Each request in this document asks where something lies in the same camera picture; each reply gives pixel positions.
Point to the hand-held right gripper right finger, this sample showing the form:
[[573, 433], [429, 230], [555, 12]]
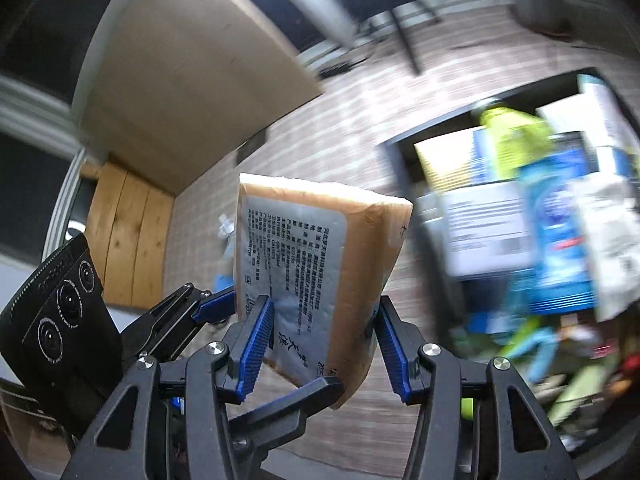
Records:
[[395, 355]]

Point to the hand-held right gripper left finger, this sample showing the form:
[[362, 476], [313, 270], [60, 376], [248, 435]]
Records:
[[255, 345]]

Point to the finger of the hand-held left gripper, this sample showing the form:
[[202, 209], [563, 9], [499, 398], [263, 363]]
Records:
[[215, 305], [300, 400]]

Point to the brown packet with silver label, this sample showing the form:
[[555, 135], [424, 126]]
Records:
[[350, 240]]

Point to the black storage bin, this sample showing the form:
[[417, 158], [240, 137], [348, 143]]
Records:
[[400, 160]]

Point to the wooden board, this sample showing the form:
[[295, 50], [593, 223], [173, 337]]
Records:
[[125, 240]]

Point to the lime green tube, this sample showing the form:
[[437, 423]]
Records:
[[527, 342]]

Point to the white box with printed label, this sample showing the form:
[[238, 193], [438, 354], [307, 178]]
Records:
[[485, 230]]

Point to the blue plastic package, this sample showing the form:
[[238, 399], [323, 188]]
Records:
[[555, 240]]

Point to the yellow and blue box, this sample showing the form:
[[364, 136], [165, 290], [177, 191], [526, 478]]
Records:
[[445, 160]]

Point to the light wooden table top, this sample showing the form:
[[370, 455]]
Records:
[[200, 70]]

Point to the lime green plastic bag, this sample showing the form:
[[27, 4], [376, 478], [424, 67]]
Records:
[[515, 140]]

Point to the crumpled white printed bag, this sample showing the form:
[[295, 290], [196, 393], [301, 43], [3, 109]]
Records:
[[615, 240]]

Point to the black tripod stand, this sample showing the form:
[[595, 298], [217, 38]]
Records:
[[405, 35]]

